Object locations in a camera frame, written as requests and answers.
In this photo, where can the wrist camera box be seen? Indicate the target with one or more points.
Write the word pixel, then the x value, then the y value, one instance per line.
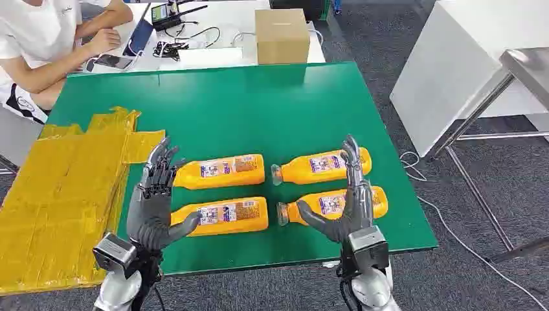
pixel 113 253
pixel 369 247

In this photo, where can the brown cardboard box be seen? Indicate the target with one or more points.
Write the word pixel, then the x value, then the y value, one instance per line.
pixel 281 38

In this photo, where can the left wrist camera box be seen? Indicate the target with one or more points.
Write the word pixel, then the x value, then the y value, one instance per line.
pixel 113 253

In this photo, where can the grey chair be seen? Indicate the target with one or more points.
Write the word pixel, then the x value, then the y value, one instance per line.
pixel 17 141

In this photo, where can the white cabinet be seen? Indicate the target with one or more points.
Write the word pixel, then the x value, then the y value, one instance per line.
pixel 446 64

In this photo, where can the black smartphone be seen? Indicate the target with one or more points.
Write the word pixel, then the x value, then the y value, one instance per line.
pixel 112 62

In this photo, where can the person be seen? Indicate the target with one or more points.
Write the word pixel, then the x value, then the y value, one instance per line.
pixel 34 30

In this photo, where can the steel table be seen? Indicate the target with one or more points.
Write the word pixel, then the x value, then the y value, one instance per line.
pixel 529 64

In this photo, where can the yellow sheet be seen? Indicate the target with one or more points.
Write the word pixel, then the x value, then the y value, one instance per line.
pixel 56 193

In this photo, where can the white desk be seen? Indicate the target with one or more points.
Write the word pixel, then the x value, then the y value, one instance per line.
pixel 231 17

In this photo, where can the green table mat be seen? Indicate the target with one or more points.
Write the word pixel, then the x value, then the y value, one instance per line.
pixel 257 120

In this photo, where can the black and green crate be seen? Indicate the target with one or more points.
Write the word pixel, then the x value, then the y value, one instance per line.
pixel 300 8

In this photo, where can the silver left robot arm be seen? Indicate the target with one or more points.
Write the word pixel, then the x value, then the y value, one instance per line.
pixel 116 292

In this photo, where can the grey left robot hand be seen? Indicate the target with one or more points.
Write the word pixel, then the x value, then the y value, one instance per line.
pixel 148 214

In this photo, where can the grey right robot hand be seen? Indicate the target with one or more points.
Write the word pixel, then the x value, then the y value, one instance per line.
pixel 358 206

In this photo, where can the orange drink bottle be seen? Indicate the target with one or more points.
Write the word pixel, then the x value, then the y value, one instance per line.
pixel 326 199
pixel 240 223
pixel 300 171
pixel 193 178

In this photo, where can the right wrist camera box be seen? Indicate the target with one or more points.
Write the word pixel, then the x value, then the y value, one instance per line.
pixel 369 247

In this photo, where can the black controller with antennas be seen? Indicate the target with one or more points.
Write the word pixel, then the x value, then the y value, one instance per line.
pixel 165 15

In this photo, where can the flat white box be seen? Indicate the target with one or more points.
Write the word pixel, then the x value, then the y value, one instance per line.
pixel 210 56

